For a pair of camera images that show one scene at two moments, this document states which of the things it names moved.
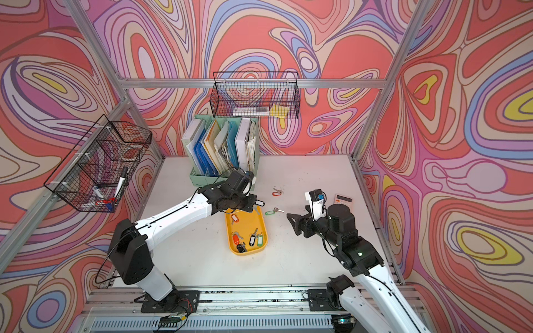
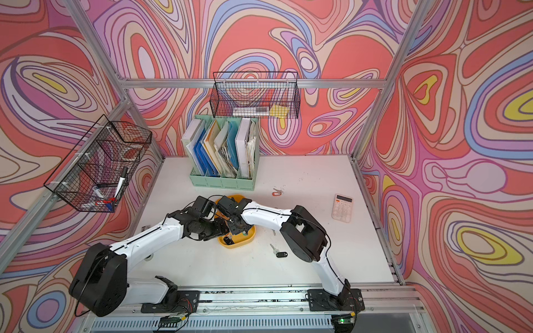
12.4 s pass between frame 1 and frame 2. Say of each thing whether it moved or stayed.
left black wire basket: stayed
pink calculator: stayed
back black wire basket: stayed
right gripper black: moved
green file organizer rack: stayed
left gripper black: moved
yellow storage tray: moved
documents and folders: stayed
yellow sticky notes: stayed
